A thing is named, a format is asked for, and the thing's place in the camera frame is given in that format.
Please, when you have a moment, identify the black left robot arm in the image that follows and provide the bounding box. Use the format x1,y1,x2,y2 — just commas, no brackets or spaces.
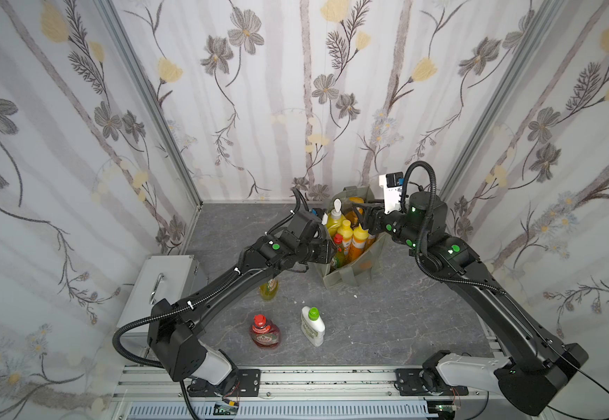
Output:
112,188,333,418

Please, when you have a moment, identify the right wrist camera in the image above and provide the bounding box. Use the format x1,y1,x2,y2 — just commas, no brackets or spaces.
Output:
378,171,404,215

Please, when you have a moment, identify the green bottle red cap front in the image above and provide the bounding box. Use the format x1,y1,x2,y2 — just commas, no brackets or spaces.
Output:
331,234,346,271

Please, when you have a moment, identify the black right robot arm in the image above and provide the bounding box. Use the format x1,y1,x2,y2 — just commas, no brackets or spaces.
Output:
352,161,589,417

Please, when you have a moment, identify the orange bottle yellow cap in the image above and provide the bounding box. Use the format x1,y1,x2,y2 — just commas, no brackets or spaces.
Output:
347,224,369,263
338,220,353,256

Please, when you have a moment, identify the large orange pump soap bottle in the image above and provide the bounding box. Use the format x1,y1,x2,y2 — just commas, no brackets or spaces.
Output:
345,197,365,228

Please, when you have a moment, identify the green bottle red cap rear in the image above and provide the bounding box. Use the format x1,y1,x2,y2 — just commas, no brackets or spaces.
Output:
260,278,279,301

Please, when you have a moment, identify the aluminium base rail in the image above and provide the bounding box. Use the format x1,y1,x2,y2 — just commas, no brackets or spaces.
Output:
102,366,525,419

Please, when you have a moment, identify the red soap bottle red cap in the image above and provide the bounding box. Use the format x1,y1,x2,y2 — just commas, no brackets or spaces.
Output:
250,314,281,348

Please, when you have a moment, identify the large yellow pump soap bottle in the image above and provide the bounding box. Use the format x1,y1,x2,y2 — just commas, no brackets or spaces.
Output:
325,199,346,238

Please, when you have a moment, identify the white bottle green cap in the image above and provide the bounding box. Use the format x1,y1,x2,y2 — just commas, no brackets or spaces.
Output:
301,306,326,347

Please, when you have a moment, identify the green bottle red cap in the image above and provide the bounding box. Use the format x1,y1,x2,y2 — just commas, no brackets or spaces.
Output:
331,234,346,271
260,278,279,301

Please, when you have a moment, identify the green fabric shopping bag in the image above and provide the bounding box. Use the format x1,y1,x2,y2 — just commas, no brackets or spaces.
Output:
309,185,388,289

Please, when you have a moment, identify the grey metal box with handle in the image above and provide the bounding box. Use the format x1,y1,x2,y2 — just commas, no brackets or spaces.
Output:
117,255,208,327

